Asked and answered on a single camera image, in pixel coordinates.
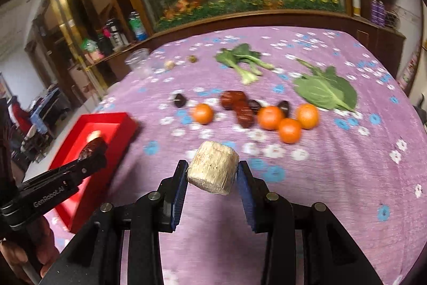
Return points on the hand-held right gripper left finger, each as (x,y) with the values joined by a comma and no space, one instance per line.
(178,195)

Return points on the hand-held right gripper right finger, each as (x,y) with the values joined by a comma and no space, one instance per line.
(247,201)

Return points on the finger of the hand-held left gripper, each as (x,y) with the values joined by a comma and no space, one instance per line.
(95,162)
(50,175)

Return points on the red date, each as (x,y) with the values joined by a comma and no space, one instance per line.
(90,147)
(229,99)
(245,114)

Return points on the white mushroom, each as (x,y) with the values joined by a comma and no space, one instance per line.
(95,135)

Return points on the red tray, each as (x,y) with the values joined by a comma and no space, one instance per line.
(110,128)

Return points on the beige sugarcane chunk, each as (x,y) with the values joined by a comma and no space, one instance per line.
(213,168)

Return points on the orange tangerine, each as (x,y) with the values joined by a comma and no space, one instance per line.
(307,116)
(289,130)
(202,113)
(270,118)

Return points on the small dark plum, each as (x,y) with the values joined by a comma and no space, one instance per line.
(179,100)

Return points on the person's left hand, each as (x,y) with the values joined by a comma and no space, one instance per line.
(43,245)

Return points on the dark brown chestnut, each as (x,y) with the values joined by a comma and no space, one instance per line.
(255,105)
(284,108)

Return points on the clear plastic cup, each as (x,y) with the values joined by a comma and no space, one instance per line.
(138,59)

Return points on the green packet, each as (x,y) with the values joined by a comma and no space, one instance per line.
(87,45)

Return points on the black thermos flask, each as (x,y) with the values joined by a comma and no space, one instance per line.
(115,33)

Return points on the green cabbage leaf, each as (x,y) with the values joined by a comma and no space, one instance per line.
(323,91)

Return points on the small olive green fruit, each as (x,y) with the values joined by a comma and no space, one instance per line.
(191,59)

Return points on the green and white bottle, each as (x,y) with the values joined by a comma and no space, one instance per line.
(137,26)

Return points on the green bok choy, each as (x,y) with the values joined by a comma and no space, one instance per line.
(240,53)

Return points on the purple bottles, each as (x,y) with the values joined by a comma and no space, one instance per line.
(378,13)

